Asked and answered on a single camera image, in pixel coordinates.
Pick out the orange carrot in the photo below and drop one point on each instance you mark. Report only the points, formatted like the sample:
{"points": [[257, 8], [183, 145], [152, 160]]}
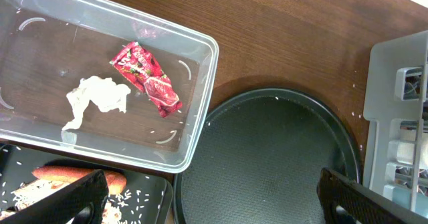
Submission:
{"points": [[116, 181]]}

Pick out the round black serving tray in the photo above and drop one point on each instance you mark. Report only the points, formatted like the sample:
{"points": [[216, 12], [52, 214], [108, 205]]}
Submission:
{"points": [[259, 158]]}

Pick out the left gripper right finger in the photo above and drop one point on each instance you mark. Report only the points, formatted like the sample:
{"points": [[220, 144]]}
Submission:
{"points": [[345, 201]]}

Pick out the white tissue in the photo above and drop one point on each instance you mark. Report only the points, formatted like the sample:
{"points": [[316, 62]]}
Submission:
{"points": [[106, 94]]}

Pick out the clear plastic bin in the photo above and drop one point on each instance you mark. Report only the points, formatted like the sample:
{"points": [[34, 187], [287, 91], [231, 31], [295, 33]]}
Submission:
{"points": [[49, 46]]}

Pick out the grey dishwasher rack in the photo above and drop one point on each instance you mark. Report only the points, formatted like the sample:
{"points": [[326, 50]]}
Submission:
{"points": [[396, 98]]}

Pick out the food scraps and rice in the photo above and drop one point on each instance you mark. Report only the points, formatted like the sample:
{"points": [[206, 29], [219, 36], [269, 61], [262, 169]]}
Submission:
{"points": [[29, 194]]}

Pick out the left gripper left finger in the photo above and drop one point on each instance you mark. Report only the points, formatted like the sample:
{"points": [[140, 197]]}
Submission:
{"points": [[82, 201]]}

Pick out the light blue cup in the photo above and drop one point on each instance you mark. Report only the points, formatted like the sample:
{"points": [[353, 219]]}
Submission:
{"points": [[402, 197]]}

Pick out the black rectangular tray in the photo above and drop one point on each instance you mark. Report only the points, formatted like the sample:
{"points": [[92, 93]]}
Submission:
{"points": [[151, 195]]}

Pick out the red snack wrapper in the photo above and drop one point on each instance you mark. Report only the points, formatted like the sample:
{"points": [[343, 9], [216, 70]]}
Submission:
{"points": [[142, 70]]}

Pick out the white cup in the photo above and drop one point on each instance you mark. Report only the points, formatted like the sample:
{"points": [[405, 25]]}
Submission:
{"points": [[402, 149]]}

